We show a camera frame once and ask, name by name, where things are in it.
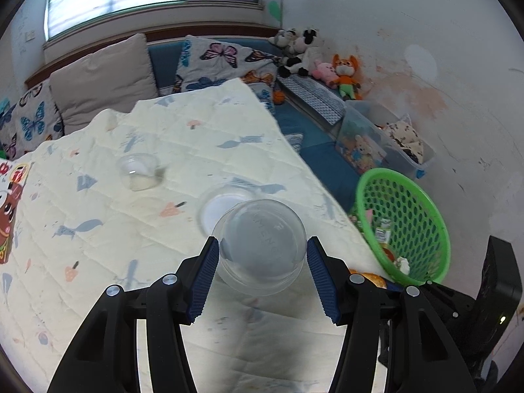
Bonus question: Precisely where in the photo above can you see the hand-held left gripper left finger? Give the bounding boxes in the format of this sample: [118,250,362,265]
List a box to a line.
[47,235,219,393]

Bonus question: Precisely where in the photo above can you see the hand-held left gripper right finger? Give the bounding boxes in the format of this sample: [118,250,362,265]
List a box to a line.
[307,236,477,393]

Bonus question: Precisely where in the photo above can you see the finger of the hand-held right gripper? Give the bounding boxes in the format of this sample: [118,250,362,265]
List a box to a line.
[385,279,479,324]

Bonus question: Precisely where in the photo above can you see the orange peel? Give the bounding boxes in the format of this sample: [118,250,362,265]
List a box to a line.
[348,270,387,288]

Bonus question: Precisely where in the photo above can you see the large clear plastic cup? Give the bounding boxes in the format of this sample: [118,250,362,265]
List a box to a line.
[211,198,308,295]

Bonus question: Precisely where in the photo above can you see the green plastic basket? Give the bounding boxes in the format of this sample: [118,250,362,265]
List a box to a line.
[354,166,451,286]

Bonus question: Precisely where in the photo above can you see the blue sofa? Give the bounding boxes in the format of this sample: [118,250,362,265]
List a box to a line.
[147,37,363,215]

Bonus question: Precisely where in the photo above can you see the small clear plastic cup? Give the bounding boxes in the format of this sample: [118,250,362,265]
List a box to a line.
[119,152,168,192]

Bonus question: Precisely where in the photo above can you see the bear-print toy box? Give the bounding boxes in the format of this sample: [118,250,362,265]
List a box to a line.
[336,131,387,175]

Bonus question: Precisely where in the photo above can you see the small printed cloth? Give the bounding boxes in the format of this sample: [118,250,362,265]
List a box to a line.
[284,132,306,155]

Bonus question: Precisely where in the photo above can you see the cat-print cloth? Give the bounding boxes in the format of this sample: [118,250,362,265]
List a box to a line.
[385,115,426,163]

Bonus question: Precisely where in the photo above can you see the clear storage box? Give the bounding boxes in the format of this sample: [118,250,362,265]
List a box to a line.
[336,102,435,178]

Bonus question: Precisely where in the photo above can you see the grey patterned cloth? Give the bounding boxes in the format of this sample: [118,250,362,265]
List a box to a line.
[278,74,346,127]

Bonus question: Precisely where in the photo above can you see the cartoon printed box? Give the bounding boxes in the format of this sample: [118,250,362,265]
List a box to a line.
[0,159,35,263]

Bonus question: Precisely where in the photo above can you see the pink pig plush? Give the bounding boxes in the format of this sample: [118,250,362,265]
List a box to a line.
[312,61,338,88]

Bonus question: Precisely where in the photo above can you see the orange fox plush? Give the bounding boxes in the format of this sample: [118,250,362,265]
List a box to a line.
[331,53,363,101]

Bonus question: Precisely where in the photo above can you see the beige pillow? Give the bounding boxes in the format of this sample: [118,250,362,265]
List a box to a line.
[49,33,159,135]

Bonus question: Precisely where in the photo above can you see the large butterfly-print pillow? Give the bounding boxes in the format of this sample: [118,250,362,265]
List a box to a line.
[176,35,283,93]

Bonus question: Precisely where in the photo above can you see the black-and-white cow plush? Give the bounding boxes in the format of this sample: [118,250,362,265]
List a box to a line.
[278,28,322,78]

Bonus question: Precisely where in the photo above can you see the grey-white plush toy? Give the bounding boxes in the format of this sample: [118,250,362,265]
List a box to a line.
[268,28,297,47]

